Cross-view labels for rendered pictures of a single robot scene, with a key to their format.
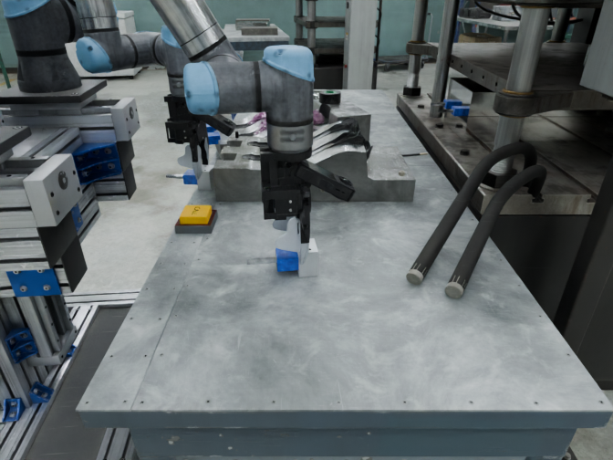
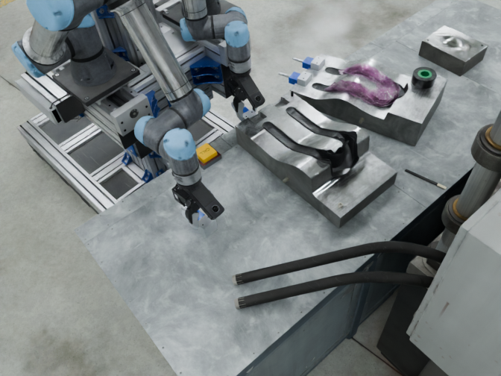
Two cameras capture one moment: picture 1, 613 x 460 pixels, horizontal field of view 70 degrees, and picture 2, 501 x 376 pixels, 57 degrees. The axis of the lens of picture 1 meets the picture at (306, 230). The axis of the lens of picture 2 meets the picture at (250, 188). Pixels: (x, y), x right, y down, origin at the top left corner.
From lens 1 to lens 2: 1.11 m
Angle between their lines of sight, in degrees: 46
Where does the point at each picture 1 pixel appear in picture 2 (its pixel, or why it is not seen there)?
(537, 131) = not seen: outside the picture
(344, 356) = (156, 287)
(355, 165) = (305, 180)
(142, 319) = (124, 205)
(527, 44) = (470, 182)
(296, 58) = (169, 149)
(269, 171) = not seen: hidden behind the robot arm
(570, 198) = not seen: hidden behind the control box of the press
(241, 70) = (153, 137)
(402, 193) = (332, 218)
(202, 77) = (139, 131)
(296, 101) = (174, 165)
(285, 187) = (183, 192)
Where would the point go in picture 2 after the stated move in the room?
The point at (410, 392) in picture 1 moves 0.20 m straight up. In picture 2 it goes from (153, 322) to (133, 290)
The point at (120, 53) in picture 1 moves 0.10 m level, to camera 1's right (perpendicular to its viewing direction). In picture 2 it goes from (201, 33) to (220, 46)
